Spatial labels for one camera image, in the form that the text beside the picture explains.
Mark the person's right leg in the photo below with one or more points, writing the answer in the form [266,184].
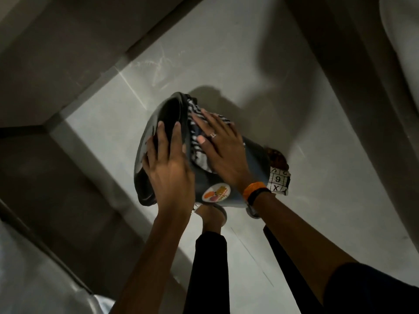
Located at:
[291,284]

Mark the person's foot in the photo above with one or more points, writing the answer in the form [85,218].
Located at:
[252,213]
[212,217]

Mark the person's right foot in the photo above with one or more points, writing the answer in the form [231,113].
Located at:
[252,213]

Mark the person's right thumb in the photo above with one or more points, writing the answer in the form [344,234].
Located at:
[204,144]

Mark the brown patterned cloth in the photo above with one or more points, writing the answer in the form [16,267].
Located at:
[277,157]

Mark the orange wristband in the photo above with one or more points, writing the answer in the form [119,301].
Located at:
[253,187]

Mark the person's right forearm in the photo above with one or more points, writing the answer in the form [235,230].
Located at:
[298,245]

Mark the dark sleeve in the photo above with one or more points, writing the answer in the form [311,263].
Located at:
[373,291]

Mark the striped cloth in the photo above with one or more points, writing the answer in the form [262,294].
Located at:
[196,150]

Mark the person's right hand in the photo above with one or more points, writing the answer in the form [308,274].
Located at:
[227,153]

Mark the white cloth with black print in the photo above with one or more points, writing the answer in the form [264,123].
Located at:
[278,181]

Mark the person's left little finger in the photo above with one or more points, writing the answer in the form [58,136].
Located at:
[150,150]

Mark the black wristband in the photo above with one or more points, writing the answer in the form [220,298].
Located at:
[258,193]

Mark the person's left hand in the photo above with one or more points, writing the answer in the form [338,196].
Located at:
[170,174]

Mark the dark grey plastic bucket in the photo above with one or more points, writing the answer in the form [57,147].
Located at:
[255,163]

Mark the person's left leg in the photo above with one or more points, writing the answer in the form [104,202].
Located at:
[208,274]

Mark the person's leg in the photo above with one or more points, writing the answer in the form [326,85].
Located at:
[208,274]
[291,284]

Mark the person's left forearm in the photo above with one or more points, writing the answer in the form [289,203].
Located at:
[154,258]

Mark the person's right middle finger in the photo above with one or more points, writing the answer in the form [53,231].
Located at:
[212,122]

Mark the white appliance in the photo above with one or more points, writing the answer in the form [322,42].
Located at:
[36,277]

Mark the person's left foot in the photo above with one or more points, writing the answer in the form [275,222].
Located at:
[212,217]

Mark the person's left middle finger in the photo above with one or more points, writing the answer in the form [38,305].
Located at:
[177,137]

